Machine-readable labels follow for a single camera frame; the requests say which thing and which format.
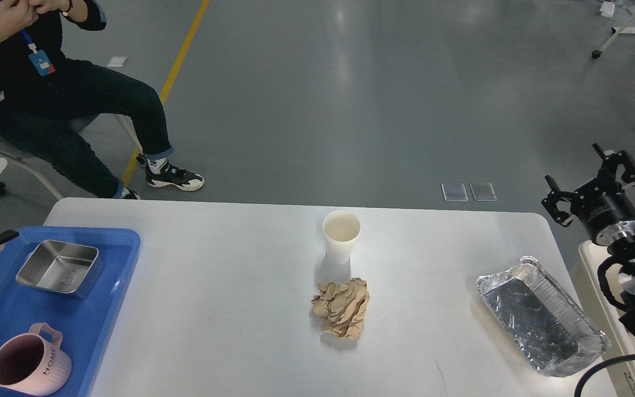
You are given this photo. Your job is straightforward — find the pink ribbed mug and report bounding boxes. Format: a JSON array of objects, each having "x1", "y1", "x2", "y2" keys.
[{"x1": 0, "y1": 323, "x2": 72, "y2": 396}]

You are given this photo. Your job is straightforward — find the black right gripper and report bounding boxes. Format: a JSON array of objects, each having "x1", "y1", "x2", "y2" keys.
[{"x1": 541, "y1": 143, "x2": 635, "y2": 246}]

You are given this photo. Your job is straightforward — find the aluminium foil tray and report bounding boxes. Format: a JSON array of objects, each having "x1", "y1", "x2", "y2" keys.
[{"x1": 475, "y1": 256, "x2": 611, "y2": 378}]

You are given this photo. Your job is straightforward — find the brown paper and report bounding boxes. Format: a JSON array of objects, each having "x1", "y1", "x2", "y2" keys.
[{"x1": 311, "y1": 277, "x2": 370, "y2": 340}]

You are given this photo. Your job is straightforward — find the clear floor plate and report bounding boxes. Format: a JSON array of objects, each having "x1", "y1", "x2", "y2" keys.
[
  {"x1": 441, "y1": 183, "x2": 469, "y2": 202},
  {"x1": 469, "y1": 183, "x2": 497, "y2": 201}
]

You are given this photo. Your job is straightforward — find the white bin right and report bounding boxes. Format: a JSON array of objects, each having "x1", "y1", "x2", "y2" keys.
[{"x1": 570, "y1": 240, "x2": 635, "y2": 396}]

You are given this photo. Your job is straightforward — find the blue plastic tray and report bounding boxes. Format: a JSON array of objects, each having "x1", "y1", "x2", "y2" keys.
[{"x1": 0, "y1": 226, "x2": 141, "y2": 396}]

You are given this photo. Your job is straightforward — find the stainless steel rectangular tray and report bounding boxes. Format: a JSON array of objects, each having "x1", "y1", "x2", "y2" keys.
[{"x1": 15, "y1": 239, "x2": 104, "y2": 299}]

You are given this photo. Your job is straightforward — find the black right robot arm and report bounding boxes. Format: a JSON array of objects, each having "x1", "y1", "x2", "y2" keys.
[{"x1": 541, "y1": 144, "x2": 635, "y2": 337}]

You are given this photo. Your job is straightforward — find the black cable right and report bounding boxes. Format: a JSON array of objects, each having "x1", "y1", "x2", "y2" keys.
[{"x1": 573, "y1": 351, "x2": 635, "y2": 397}]

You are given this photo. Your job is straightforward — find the clear floor plate right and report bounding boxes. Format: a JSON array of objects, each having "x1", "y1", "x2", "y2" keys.
[{"x1": 469, "y1": 183, "x2": 497, "y2": 201}]

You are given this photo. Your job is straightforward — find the grey office chair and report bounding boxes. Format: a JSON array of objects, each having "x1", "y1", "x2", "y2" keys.
[{"x1": 0, "y1": 103, "x2": 143, "y2": 200}]

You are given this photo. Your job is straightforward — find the seated person dark clothes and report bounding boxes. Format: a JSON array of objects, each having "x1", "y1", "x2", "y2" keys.
[{"x1": 0, "y1": 1, "x2": 205, "y2": 199}]

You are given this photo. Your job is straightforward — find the white paper cup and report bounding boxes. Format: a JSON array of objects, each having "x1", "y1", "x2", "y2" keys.
[{"x1": 322, "y1": 210, "x2": 361, "y2": 264}]

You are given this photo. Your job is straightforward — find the clear floor plate left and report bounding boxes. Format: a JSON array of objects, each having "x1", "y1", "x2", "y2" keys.
[{"x1": 441, "y1": 183, "x2": 469, "y2": 202}]

